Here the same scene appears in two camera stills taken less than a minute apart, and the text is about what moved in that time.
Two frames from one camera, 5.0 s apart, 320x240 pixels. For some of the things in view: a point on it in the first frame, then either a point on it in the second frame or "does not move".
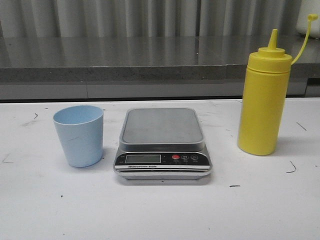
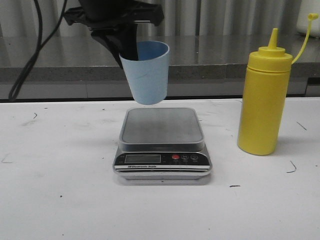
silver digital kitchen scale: x=162 y=143 does not move
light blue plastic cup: x=80 y=128 to x=148 y=76
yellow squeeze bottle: x=264 y=96 does not move
